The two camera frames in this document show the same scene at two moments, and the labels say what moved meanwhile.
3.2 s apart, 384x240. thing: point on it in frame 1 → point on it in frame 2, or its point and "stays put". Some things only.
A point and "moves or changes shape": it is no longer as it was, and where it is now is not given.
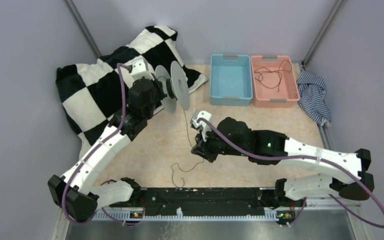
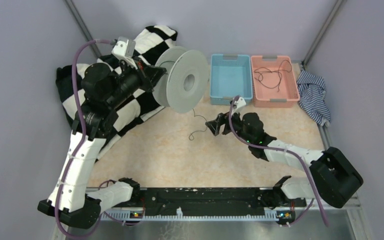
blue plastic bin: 230,80 stays put
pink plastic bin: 273,83 stays put
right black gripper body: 214,146 → 236,123
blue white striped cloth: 313,96 stays put
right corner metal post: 330,21 stays put
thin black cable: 191,144 moves or changes shape
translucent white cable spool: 175,83 moves or changes shape
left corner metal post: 83,28 stays put
